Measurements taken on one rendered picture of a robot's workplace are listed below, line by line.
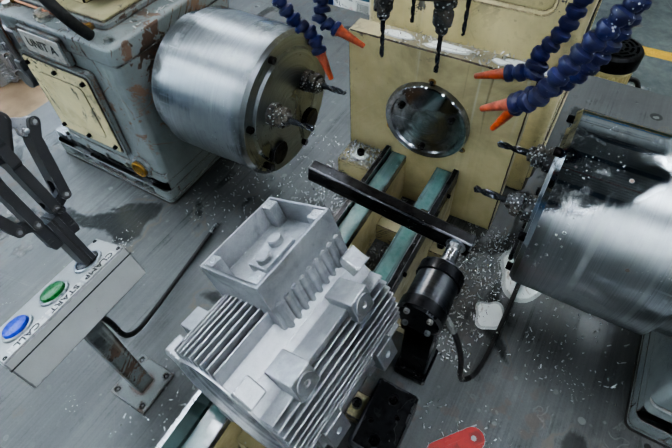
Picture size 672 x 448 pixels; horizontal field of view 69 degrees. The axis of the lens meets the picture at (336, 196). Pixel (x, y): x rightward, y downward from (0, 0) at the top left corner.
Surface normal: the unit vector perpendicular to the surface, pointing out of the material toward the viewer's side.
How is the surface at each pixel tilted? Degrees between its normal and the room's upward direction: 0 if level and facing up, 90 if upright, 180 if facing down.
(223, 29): 5
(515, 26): 90
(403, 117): 90
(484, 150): 90
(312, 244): 67
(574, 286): 88
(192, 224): 0
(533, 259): 81
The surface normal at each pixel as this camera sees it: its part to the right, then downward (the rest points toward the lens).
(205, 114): -0.48, 0.40
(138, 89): 0.87, 0.36
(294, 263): 0.74, 0.12
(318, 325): -0.36, -0.76
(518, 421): -0.04, -0.65
